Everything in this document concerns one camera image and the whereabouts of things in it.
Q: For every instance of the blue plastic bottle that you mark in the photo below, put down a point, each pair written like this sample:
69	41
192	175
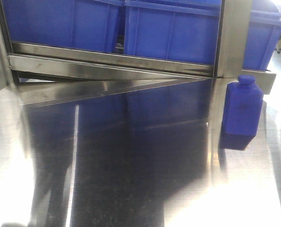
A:
242	107

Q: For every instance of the blue bin right on shelf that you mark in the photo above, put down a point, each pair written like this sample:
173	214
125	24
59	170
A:
187	30

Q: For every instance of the blue bin on shelf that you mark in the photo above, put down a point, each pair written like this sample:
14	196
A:
78	24
187	30

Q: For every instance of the blue bin left on shelf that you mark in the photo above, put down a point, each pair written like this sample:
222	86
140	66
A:
78	24

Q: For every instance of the blue bin nested on top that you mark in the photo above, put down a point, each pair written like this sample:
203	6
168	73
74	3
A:
266	9

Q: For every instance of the stainless steel shelf frame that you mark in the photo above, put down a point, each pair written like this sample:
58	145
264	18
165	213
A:
32	61

